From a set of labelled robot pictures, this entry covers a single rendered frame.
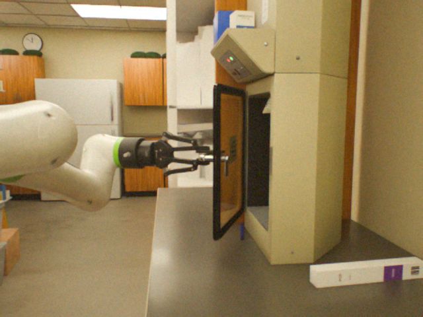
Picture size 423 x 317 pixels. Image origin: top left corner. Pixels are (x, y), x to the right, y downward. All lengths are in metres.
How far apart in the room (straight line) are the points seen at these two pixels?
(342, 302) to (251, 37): 0.60
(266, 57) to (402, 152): 0.54
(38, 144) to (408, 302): 0.75
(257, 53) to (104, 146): 0.51
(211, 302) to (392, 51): 0.91
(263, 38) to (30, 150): 0.56
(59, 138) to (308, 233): 0.63
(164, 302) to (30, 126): 0.42
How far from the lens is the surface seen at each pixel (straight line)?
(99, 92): 5.84
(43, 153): 0.66
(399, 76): 1.27
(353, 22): 1.43
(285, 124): 0.92
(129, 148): 1.09
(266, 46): 0.92
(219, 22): 1.12
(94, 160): 1.14
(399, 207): 1.27
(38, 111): 0.68
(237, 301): 0.82
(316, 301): 0.84
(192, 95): 2.28
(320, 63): 0.96
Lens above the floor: 1.32
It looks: 7 degrees down
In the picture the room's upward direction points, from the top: straight up
